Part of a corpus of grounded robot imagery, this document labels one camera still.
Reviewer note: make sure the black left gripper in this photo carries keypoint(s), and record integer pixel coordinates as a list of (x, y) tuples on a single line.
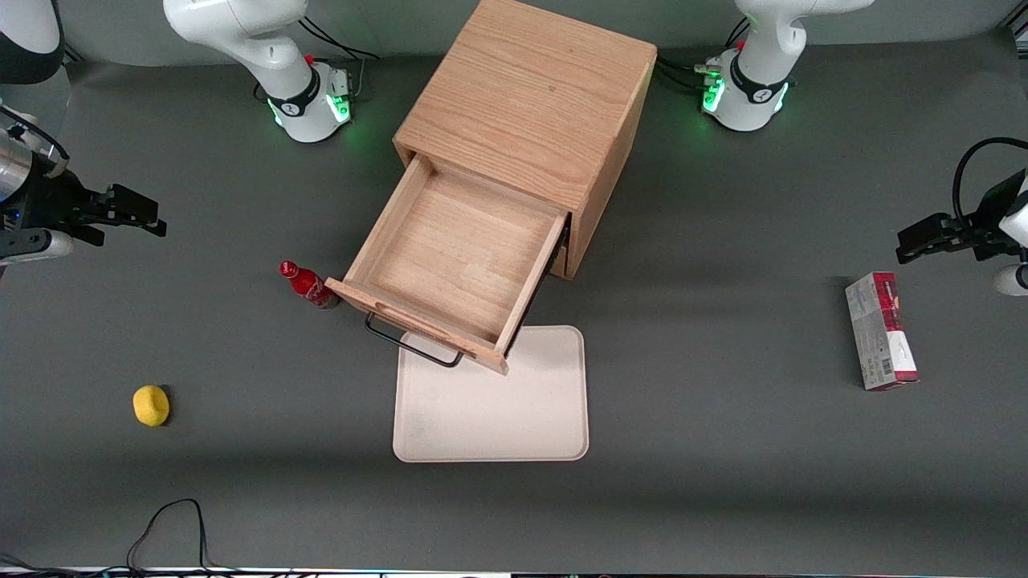
[(989, 212)]

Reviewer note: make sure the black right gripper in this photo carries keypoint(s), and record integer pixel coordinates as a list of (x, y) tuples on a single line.
[(46, 204)]

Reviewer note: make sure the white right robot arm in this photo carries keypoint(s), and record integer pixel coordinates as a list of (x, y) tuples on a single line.
[(241, 32)]

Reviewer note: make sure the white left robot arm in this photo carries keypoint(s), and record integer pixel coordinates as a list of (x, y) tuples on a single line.
[(759, 88)]

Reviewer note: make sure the wooden drawer cabinet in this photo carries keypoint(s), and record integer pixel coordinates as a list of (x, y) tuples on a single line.
[(530, 88)]

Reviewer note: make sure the red plaid cardboard box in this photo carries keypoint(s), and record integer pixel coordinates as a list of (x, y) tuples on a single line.
[(879, 337)]

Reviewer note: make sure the yellow lemon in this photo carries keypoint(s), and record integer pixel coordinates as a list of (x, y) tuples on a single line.
[(151, 405)]

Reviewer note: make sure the red soda bottle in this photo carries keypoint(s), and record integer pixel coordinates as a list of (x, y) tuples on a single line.
[(309, 285)]

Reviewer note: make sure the cream rectangular tray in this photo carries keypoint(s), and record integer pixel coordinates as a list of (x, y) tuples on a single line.
[(514, 409)]

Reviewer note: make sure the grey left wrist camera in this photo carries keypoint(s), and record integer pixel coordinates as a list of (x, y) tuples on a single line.
[(1010, 281)]

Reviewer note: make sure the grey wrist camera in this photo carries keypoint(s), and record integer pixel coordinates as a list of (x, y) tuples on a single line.
[(32, 245), (1010, 281)]

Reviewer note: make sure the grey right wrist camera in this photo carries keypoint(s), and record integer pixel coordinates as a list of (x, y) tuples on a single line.
[(32, 245)]

